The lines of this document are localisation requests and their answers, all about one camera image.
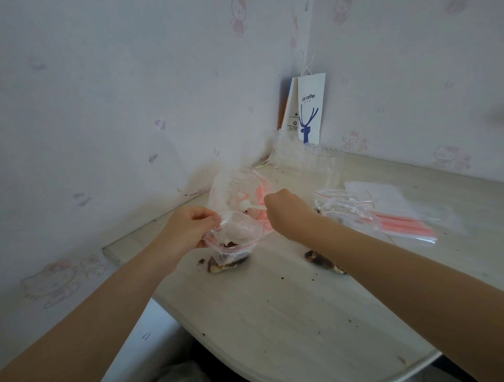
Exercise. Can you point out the person's left hand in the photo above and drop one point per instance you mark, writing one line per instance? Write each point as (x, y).
(182, 230)

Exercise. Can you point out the person's right hand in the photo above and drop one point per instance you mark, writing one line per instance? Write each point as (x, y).
(290, 214)

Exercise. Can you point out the person's left thumb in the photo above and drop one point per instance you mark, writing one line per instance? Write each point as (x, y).
(205, 212)

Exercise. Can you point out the person's right fingers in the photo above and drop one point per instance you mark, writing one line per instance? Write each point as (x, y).
(271, 204)

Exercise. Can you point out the white plastic spoon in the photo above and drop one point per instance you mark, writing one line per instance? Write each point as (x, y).
(252, 205)

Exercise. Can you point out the clear red-seal zip bag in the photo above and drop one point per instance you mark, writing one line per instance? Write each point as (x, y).
(236, 232)

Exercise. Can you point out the person's left forearm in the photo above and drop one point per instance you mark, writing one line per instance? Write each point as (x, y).
(94, 315)

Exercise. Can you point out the person's right forearm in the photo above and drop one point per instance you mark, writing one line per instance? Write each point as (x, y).
(413, 291)

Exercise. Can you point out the clear round plastic container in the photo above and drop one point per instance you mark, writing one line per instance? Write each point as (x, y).
(236, 185)

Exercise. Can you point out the brown cake piece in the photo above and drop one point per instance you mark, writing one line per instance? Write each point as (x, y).
(322, 260)
(226, 264)

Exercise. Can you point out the clear ribbed plastic lid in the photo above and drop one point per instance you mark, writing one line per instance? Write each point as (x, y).
(307, 159)

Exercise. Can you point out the crumpled clear plastic wrap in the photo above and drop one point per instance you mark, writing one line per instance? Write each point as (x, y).
(344, 208)

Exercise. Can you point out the white paper bag orange edge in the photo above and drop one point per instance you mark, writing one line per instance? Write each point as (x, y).
(290, 106)

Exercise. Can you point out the white paper bag blue deer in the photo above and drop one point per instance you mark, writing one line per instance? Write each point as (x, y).
(311, 106)

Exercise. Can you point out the pack of red-seal zip bags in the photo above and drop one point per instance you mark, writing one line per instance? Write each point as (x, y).
(405, 214)

